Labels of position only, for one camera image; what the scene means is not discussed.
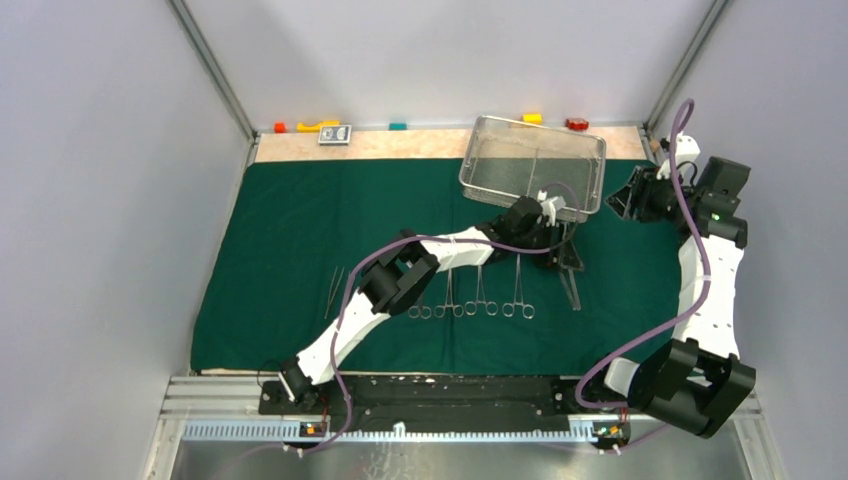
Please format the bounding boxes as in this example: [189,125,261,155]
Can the playing card box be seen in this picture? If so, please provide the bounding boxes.
[318,125,352,146]

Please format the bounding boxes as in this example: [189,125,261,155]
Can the surgical forceps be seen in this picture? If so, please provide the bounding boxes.
[464,266,498,316]

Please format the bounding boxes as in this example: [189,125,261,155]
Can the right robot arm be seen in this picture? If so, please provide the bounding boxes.
[586,157,756,438]

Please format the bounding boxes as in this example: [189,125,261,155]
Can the steel scalpel handle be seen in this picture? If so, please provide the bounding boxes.
[567,270,582,311]
[558,271,574,308]

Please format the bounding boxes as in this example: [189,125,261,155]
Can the surgical scissors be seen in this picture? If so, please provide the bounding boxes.
[407,303,433,319]

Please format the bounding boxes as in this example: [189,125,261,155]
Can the steel tweezers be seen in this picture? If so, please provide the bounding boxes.
[324,266,345,319]

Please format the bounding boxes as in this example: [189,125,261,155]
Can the dark green surgical drape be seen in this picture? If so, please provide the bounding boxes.
[190,159,680,375]

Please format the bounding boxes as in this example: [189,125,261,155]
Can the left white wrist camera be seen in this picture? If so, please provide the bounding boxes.
[536,190,566,226]

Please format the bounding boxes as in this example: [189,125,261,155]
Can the yellow toy piece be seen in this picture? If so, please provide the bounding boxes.
[296,120,340,133]

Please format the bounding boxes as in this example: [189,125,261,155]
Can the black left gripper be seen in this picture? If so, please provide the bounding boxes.
[512,221,583,272]

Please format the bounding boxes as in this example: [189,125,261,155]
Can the metal mesh instrument tray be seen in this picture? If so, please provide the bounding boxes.
[458,115,606,222]

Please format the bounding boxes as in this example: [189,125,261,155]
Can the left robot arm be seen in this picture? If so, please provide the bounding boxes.
[278,191,587,414]

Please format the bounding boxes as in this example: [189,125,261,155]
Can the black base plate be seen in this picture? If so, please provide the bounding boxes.
[258,375,596,434]

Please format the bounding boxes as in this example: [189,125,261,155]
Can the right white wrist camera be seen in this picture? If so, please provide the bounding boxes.
[656,134,701,180]

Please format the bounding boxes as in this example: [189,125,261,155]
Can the purple cable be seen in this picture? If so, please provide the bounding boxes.
[291,182,582,458]
[573,98,713,456]

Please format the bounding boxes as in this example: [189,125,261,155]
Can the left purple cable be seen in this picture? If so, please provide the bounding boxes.
[291,182,582,458]

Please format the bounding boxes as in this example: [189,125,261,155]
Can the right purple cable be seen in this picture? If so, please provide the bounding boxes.
[573,98,713,456]

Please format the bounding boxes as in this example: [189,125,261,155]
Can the yellow wooden block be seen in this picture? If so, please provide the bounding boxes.
[521,113,543,125]

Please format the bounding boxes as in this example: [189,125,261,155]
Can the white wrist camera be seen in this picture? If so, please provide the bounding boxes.
[536,190,566,226]
[656,134,701,180]

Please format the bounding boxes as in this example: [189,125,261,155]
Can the aluminium frame rail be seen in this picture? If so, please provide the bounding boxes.
[158,374,763,420]

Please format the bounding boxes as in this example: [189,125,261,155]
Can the red toy block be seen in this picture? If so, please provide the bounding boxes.
[564,117,590,132]

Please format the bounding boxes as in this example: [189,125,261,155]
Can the ring-handled forceps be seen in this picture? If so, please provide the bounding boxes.
[434,270,465,318]
[501,254,536,320]

